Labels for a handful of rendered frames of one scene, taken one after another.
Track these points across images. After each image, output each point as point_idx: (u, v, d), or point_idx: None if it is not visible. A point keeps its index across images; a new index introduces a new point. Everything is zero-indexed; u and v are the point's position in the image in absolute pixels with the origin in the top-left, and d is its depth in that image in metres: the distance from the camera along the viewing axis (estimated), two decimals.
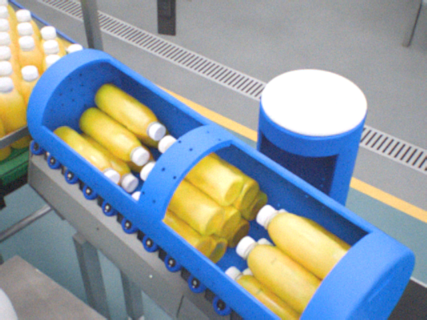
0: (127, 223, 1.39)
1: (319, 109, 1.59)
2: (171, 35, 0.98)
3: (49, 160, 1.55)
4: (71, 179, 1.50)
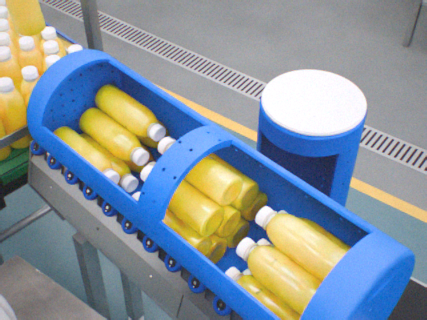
0: (127, 223, 1.39)
1: (319, 109, 1.59)
2: None
3: (49, 160, 1.55)
4: (71, 179, 1.50)
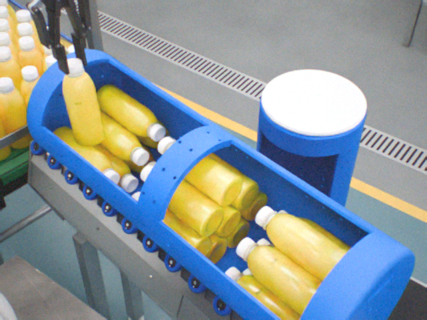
0: (127, 223, 1.39)
1: (319, 109, 1.59)
2: (81, 60, 1.32)
3: (49, 160, 1.55)
4: (71, 179, 1.50)
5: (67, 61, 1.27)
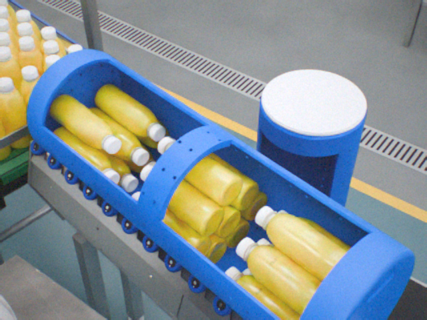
0: (127, 223, 1.39)
1: (319, 109, 1.59)
2: None
3: (49, 160, 1.55)
4: (71, 179, 1.50)
5: None
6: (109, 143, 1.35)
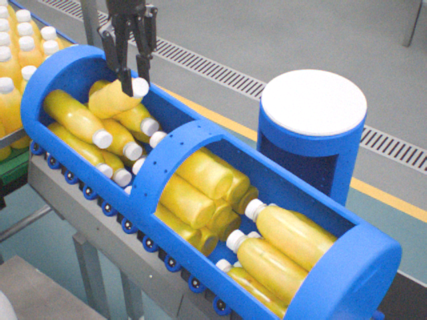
0: (126, 224, 1.39)
1: (319, 109, 1.59)
2: None
3: (50, 165, 1.55)
4: (73, 175, 1.50)
5: (131, 84, 1.24)
6: (100, 138, 1.36)
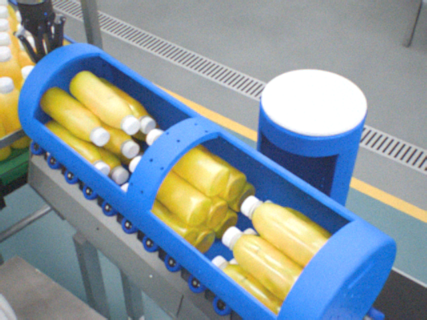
0: (126, 225, 1.39)
1: (319, 109, 1.59)
2: None
3: (52, 166, 1.54)
4: (72, 173, 1.50)
5: None
6: (97, 135, 1.37)
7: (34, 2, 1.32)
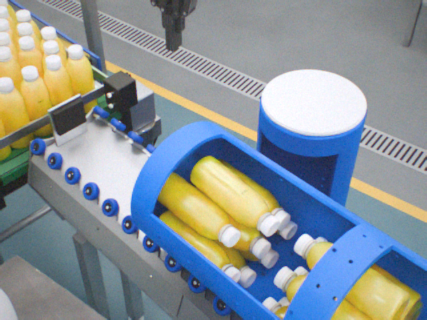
0: (129, 223, 1.39)
1: (319, 109, 1.59)
2: (179, 45, 1.07)
3: (49, 158, 1.55)
4: (70, 171, 1.51)
5: (168, 35, 1.04)
6: (229, 237, 1.16)
7: None
